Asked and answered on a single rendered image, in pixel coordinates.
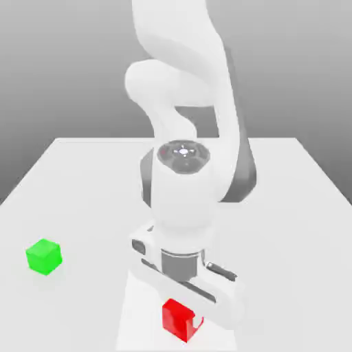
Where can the small green cube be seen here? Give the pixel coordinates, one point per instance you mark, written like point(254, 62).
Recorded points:
point(43, 257)

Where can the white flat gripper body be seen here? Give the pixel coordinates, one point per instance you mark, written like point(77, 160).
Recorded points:
point(220, 310)

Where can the small red cube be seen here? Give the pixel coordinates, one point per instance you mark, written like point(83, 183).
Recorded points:
point(176, 319)

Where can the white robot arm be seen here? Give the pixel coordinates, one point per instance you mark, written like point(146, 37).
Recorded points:
point(181, 198)

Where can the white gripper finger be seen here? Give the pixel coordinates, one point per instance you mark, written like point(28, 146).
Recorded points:
point(197, 322)

